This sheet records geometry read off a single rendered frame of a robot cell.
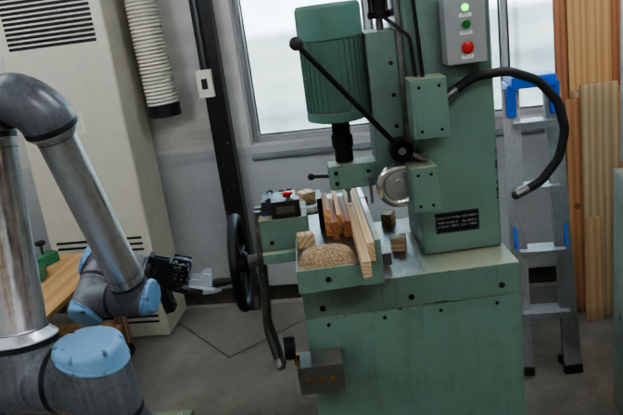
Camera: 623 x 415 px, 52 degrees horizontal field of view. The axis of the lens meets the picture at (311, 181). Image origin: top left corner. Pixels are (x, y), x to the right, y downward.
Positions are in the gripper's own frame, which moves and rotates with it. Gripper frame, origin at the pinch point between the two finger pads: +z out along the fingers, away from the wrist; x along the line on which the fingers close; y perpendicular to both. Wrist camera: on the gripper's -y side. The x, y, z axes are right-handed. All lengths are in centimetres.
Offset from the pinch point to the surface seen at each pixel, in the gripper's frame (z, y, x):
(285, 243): 15.8, 17.3, 1.4
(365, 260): 32, 29, -30
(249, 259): 7.4, 6.9, 9.8
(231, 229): 0.5, 17.0, 4.6
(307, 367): 27.0, -7.3, -18.5
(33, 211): -108, -55, 167
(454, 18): 43, 85, -6
